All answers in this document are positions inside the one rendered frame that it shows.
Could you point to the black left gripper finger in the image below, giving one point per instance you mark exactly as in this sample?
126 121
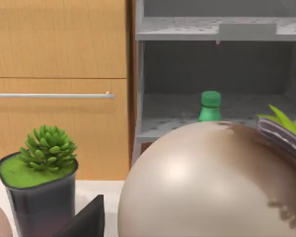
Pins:
91 222

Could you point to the black square pot with succulent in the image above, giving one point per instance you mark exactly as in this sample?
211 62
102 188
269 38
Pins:
42 197

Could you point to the beige round plant pot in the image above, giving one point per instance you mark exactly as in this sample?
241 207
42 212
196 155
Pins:
199 185

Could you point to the green bottle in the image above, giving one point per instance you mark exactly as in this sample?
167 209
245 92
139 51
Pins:
209 111

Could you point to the grey cabinet with shelves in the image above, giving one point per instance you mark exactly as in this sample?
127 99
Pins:
167 69

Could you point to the wooden cupboard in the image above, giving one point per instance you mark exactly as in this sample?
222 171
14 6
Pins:
64 49

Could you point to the plain wooden drawer front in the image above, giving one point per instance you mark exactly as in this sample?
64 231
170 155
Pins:
59 37

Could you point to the grey label plate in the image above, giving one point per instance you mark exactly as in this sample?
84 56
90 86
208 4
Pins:
247 32

